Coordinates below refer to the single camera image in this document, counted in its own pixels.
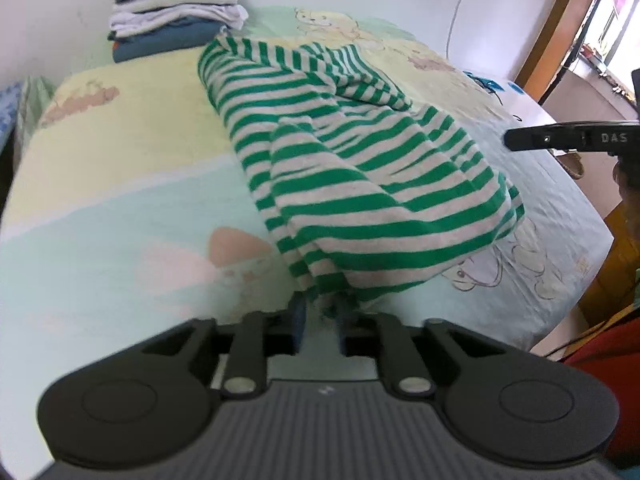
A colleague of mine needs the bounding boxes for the green white striped garment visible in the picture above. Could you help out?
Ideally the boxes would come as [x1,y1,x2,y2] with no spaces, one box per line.
[198,36,525,305]

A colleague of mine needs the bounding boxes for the blue white patterned mat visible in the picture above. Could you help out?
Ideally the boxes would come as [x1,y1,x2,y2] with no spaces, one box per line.
[464,70,524,94]

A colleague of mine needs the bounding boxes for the pastel cartoon bed sheet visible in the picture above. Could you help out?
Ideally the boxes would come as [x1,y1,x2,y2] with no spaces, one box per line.
[0,5,615,351]

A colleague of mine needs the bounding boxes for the person in red clothing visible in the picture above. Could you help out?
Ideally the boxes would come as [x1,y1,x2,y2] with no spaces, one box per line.
[564,157,639,470]

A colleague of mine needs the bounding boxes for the blue folded garment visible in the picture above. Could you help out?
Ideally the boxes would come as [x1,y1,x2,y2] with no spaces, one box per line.
[112,16,228,63]

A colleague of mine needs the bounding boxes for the lilac white folded garment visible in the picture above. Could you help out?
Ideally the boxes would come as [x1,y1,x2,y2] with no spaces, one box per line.
[110,4,248,38]

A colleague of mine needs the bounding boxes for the wooden door frame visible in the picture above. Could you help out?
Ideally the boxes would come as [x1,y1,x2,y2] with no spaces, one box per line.
[515,0,593,101]

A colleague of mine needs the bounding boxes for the white wall cable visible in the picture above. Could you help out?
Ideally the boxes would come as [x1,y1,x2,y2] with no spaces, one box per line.
[444,0,483,59]

